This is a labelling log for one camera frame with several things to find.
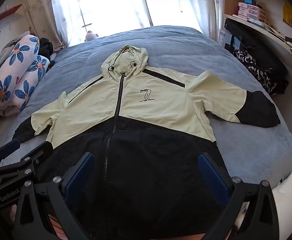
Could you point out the curved white desk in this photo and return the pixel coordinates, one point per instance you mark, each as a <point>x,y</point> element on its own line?
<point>283,42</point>

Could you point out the pink plush toy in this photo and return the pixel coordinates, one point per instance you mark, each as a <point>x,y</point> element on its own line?
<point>90,37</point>

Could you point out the blue floral rolled quilt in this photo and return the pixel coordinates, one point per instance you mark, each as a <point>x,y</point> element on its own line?
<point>18,80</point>

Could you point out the white printed cardboard box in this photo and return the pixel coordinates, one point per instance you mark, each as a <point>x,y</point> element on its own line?
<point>223,38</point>

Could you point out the thin metal rod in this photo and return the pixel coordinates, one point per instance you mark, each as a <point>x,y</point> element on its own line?
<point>84,17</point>

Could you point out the pink drawer organizer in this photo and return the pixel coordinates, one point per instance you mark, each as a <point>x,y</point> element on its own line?
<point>251,12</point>

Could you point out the dark clothes pile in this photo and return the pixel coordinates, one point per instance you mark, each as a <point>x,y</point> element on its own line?
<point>46,48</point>

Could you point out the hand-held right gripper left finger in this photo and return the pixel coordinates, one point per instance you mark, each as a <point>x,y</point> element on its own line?
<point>79,177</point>

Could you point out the grey blanket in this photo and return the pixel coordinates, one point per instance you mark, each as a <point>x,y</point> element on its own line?
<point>13,41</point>

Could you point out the pale green and black jacket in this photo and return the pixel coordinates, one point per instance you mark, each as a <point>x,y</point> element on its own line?
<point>136,110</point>

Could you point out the sheer white patterned curtain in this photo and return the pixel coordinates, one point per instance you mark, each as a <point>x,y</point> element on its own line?
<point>111,5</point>

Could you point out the red wall shelf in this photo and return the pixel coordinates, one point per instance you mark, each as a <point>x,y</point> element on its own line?
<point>8,12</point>

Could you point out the black patterned clothes pile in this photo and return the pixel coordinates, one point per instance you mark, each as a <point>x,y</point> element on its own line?
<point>261,47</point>

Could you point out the grey-blue bed blanket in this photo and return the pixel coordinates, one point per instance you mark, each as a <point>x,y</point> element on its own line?
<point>241,145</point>

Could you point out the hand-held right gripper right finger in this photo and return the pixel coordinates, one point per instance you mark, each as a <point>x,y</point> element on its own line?
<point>212,177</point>

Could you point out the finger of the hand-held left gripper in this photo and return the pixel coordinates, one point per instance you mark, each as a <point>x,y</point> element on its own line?
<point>41,151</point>
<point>9,147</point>

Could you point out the yellow hanging cloth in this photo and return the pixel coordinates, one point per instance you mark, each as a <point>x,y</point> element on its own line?
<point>291,17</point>

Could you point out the black and white patterned cloth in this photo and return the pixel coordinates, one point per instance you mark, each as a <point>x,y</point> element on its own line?
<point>253,70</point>

